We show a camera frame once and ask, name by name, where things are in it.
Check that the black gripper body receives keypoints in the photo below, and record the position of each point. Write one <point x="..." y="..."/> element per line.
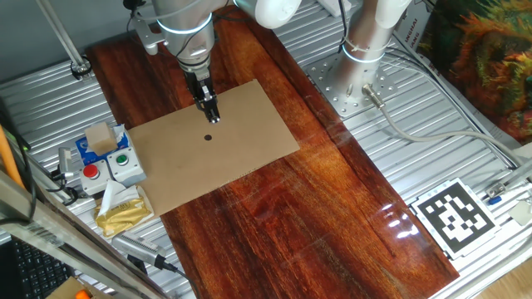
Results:
<point x="201" y="87"/>

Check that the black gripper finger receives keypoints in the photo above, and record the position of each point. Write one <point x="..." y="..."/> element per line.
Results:
<point x="213" y="112"/>
<point x="203" y="110"/>

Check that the light wooden block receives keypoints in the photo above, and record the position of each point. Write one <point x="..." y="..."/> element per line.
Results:
<point x="101" y="139"/>

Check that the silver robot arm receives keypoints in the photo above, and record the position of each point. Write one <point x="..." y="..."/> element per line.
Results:
<point x="187" y="21"/>

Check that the brown cardboard sheet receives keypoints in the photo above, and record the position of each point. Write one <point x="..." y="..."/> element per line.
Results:
<point x="208" y="166"/>

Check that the green push button box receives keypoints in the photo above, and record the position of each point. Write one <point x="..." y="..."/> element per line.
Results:
<point x="129" y="170"/>

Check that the blue tissue pack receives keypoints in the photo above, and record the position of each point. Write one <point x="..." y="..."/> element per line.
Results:
<point x="82" y="150"/>

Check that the red push button box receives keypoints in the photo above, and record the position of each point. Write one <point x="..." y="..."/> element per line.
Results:
<point x="97" y="184"/>

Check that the gold tissue pack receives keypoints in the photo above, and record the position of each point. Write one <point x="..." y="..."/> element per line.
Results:
<point x="122" y="216"/>

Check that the glossy red wooden board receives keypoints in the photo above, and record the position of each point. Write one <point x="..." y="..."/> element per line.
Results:
<point x="311" y="207"/>

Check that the thin metal stand pole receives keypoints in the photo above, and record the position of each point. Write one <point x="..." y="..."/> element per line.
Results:
<point x="62" y="37"/>

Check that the orange pole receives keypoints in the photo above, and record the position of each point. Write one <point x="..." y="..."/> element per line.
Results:
<point x="8" y="158"/>

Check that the orange round object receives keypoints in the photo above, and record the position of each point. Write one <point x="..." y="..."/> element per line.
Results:
<point x="82" y="295"/>

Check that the brown cardboard box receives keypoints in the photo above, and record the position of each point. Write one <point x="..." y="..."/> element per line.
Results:
<point x="62" y="290"/>

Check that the black keyboard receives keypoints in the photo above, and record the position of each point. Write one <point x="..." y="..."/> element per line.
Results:
<point x="37" y="274"/>

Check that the black white fiducial tag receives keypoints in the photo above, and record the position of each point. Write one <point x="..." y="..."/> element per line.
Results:
<point x="453" y="218"/>

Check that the colourful painted poster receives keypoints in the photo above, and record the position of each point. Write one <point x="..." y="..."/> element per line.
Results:
<point x="486" y="54"/>

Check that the small blue cap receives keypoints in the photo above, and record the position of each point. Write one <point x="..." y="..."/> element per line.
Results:
<point x="494" y="200"/>

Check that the aluminium profile bar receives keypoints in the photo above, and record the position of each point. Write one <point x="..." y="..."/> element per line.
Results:
<point x="519" y="172"/>

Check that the grey paper tag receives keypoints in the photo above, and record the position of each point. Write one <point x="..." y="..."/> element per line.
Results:
<point x="521" y="212"/>

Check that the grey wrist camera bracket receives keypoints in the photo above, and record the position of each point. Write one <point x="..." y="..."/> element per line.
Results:
<point x="149" y="39"/>

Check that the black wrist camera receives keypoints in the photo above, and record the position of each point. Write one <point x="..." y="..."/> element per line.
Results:
<point x="134" y="4"/>

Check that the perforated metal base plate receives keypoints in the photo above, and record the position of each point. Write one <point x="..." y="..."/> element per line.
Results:
<point x="328" y="79"/>

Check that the silver vented camera with label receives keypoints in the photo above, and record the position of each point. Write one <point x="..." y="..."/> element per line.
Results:
<point x="65" y="160"/>

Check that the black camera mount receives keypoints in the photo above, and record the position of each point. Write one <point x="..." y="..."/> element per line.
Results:
<point x="137" y="266"/>

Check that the aluminium frame bar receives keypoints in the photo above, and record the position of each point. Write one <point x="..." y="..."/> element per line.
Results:
<point x="62" y="241"/>

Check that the metal corner bracket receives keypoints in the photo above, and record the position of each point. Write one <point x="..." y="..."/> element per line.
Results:
<point x="495" y="190"/>

